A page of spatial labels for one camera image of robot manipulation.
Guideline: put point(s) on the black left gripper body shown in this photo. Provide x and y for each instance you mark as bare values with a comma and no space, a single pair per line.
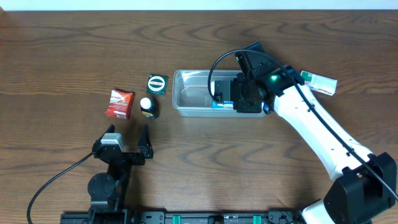
129,157

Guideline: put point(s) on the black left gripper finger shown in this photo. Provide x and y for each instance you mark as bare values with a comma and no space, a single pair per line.
144,143
108,136

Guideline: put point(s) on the blue fever patch box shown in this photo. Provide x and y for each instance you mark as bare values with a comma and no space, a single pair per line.
228,105

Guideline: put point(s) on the red Panadol box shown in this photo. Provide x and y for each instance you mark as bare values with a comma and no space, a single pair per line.
120,104

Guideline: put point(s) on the white green sachet packet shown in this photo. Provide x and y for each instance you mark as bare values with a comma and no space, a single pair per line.
319,83

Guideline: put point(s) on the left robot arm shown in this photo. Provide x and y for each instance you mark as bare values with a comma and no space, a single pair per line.
108,189

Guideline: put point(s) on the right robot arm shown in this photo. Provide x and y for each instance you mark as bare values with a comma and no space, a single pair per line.
364,184

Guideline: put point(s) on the clear plastic container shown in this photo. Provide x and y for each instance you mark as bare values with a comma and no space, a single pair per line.
190,97

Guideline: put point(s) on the dark syrup bottle white cap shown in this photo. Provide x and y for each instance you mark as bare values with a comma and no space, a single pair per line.
148,108

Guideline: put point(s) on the green Zam-Buk box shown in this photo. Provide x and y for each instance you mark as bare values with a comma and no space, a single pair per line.
157,84

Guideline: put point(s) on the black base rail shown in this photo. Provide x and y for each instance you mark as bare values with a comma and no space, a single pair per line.
186,217

